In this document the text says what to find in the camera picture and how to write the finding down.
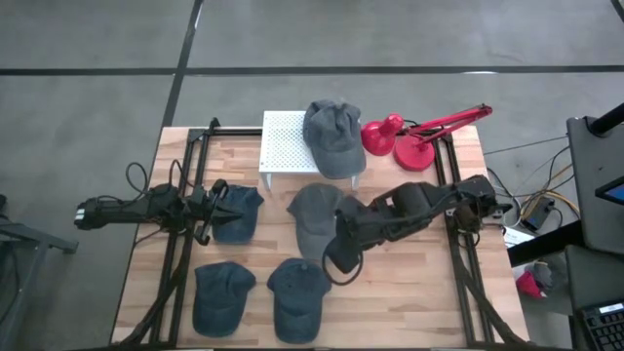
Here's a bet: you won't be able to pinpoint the black aluminium frame crossbar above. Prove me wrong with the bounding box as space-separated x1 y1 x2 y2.
187 127 264 137

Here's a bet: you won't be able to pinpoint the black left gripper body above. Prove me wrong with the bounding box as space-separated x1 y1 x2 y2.
187 190 219 230

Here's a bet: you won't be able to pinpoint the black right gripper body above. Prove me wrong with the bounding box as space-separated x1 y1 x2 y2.
334 194 386 240

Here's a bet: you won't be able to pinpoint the grey metal stand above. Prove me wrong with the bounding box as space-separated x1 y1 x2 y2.
0 194 79 351

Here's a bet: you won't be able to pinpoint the black aluminium frame rails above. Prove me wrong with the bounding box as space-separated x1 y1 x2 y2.
431 132 530 348
112 117 220 348

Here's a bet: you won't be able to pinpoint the black box with blue label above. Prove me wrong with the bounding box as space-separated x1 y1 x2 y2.
520 196 557 233

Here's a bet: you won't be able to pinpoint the white perforated metal shelf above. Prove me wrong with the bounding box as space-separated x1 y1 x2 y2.
257 110 362 191

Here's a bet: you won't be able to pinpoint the tablet with blue screen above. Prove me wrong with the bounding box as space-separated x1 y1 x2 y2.
594 175 624 206

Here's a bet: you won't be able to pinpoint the red desk lamp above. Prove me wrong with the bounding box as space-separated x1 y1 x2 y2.
359 102 493 173

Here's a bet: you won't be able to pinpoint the red grey fabric heap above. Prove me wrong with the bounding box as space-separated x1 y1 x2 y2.
514 261 556 299

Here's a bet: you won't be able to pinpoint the coloured cable bundle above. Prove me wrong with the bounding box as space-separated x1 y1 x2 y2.
485 134 581 220

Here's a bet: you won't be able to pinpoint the blue baseball cap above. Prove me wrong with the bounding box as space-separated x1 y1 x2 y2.
192 261 257 338
266 257 333 345
212 183 265 245

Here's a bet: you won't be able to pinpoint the dark grey desk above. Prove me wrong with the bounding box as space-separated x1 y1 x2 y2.
565 243 624 351

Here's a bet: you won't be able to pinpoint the black pole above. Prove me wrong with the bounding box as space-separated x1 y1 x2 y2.
587 101 624 137

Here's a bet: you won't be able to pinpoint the black keyboard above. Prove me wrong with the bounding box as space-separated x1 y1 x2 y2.
578 300 624 351

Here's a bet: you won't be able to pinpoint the dark grey cart top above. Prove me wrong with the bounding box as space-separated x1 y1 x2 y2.
565 115 624 254

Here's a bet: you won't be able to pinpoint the black cable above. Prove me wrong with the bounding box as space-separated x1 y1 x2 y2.
125 162 150 196
321 248 365 288

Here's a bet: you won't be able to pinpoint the grey baseball cap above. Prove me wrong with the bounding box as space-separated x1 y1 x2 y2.
286 182 350 262
301 99 368 180

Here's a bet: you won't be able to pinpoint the white paper sheet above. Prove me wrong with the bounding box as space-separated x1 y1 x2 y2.
501 226 536 249

